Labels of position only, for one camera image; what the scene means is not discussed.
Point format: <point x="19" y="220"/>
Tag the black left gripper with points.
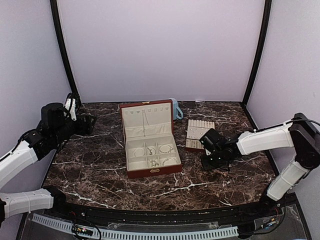
<point x="88" y="127"/>

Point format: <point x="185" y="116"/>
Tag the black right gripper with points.
<point x="206" y="165"/>

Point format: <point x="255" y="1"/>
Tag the red jewelry display tray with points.
<point x="196" y="129"/>

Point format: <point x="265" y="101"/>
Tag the gold crystal pendant earring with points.
<point x="153" y="163"/>

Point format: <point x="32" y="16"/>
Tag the light blue faceted mug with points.
<point x="177" y="113"/>

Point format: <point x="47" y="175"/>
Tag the red jewelry box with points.
<point x="160" y="131"/>

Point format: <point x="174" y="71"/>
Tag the thin chain hung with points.
<point x="144" y="121"/>

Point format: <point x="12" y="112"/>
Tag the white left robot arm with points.
<point x="11" y="164"/>

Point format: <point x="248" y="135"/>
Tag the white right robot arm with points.
<point x="299" y="134"/>

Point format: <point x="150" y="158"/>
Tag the silver bangle back right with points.
<point x="166" y="149"/>

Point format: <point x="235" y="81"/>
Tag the silver bangle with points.
<point x="166" y="149"/>
<point x="169" y="161"/>
<point x="139" y="152"/>

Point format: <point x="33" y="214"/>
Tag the silver bangle front right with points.
<point x="169" y="161"/>

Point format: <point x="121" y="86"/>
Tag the silver bangle front left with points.
<point x="139" y="152"/>

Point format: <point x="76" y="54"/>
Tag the white perforated cable rail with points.
<point x="92" y="233"/>

